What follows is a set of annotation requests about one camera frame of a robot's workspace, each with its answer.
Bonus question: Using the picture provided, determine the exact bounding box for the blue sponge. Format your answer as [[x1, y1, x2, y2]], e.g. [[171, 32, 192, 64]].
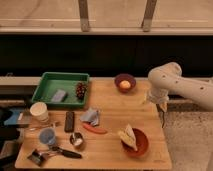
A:
[[51, 89, 67, 102]]

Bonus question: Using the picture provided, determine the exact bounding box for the black remote control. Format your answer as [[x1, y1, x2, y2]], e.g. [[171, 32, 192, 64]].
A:
[[64, 111, 75, 133]]

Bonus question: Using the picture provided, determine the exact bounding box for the blue plastic cup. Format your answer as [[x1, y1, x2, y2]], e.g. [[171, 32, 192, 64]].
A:
[[39, 128, 56, 146]]

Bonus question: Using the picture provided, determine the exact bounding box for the green plastic tray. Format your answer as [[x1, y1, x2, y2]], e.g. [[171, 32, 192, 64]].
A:
[[32, 72, 89, 108]]

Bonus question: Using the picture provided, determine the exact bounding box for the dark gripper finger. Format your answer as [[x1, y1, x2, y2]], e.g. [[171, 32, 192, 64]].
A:
[[157, 104, 166, 128]]

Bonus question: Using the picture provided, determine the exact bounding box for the black handled utensil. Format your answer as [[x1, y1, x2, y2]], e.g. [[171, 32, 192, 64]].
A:
[[50, 146, 82, 159]]

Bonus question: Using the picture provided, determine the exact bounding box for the dark grape bunch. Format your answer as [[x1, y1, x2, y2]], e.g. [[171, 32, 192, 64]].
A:
[[76, 82, 87, 100]]

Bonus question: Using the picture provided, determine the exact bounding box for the dark metal clip tool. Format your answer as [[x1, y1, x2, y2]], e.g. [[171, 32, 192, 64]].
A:
[[28, 149, 48, 167]]

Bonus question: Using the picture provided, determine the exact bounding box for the white paper cup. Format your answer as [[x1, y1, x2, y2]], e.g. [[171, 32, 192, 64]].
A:
[[30, 102, 49, 123]]

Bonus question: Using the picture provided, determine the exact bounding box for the blue crumpled cloth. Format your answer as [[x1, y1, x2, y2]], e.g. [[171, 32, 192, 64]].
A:
[[80, 108, 99, 126]]

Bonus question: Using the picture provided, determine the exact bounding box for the silver fork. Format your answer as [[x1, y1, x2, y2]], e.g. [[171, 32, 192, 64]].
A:
[[27, 122, 60, 131]]

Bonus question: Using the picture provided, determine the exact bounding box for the small metal cup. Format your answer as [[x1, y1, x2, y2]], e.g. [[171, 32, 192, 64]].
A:
[[70, 132, 84, 148]]

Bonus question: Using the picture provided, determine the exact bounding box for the purple bowl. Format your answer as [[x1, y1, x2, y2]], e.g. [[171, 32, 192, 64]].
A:
[[114, 73, 136, 93]]

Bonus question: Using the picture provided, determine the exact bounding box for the blue box at left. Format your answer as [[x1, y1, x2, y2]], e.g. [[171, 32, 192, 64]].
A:
[[4, 109, 27, 126]]

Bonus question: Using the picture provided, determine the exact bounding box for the orange carrot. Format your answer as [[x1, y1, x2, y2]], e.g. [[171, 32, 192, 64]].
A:
[[82, 122, 107, 134]]

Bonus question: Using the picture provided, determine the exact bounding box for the red bowl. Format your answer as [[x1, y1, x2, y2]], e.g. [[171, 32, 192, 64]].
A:
[[122, 128, 149, 157]]

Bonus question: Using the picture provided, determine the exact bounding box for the yellow egg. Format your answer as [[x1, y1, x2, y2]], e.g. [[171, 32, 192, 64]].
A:
[[119, 80, 131, 89]]

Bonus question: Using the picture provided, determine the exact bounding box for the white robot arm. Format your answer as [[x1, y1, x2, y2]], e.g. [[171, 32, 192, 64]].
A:
[[146, 62, 213, 111]]

